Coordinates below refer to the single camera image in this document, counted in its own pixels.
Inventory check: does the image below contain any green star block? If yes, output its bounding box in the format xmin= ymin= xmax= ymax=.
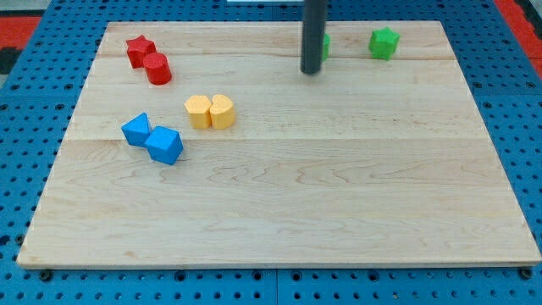
xmin=368 ymin=27 xmax=401 ymax=61

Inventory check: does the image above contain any yellow hexagon block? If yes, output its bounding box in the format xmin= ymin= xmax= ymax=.
xmin=184 ymin=95 xmax=212 ymax=129

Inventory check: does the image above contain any green block behind rod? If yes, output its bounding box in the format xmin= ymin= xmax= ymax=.
xmin=322 ymin=33 xmax=331 ymax=62

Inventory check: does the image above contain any red cylinder block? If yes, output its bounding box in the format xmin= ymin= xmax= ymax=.
xmin=143 ymin=53 xmax=172 ymax=86

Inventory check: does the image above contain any yellow heart block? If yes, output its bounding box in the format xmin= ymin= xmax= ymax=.
xmin=209 ymin=94 xmax=236 ymax=130

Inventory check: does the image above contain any light wooden board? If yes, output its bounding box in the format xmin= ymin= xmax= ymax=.
xmin=17 ymin=21 xmax=541 ymax=269

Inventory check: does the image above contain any blue cube block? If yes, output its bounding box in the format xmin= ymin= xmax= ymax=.
xmin=144 ymin=126 xmax=184 ymax=165

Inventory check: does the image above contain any red star block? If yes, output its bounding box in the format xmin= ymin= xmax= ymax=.
xmin=126 ymin=35 xmax=157 ymax=69

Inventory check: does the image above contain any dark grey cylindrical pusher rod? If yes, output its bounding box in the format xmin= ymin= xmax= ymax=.
xmin=300 ymin=0 xmax=328 ymax=75

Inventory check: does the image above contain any blue triangle block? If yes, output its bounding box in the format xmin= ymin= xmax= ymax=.
xmin=121 ymin=113 xmax=152 ymax=147

